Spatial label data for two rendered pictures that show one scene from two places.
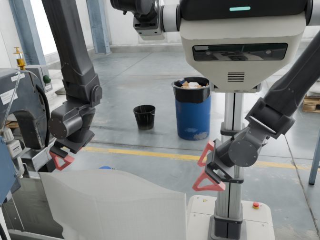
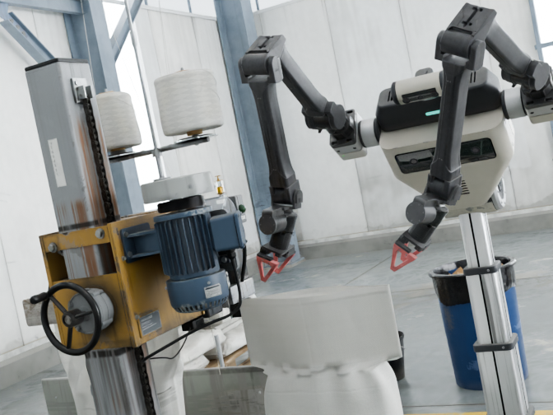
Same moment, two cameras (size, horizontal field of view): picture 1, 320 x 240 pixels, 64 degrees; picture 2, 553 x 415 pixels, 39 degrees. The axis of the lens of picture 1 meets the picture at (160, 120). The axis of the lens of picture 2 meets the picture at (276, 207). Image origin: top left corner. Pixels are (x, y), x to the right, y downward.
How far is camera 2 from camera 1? 153 cm
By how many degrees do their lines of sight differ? 23
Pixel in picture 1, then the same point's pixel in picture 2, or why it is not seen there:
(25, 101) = not seen: hidden behind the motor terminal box
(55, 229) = not seen: outside the picture
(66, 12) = (276, 130)
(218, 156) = (409, 234)
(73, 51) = (281, 158)
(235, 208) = (511, 398)
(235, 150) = (410, 212)
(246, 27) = not seen: hidden behind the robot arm
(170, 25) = (369, 139)
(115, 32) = (310, 212)
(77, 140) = (281, 247)
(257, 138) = (423, 198)
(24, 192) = (192, 398)
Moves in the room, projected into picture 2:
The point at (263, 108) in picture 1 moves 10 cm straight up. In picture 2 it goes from (432, 181) to (425, 142)
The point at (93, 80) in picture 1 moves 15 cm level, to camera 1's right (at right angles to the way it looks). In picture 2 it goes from (295, 184) to (347, 174)
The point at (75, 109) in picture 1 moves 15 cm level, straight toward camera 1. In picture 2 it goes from (281, 209) to (290, 210)
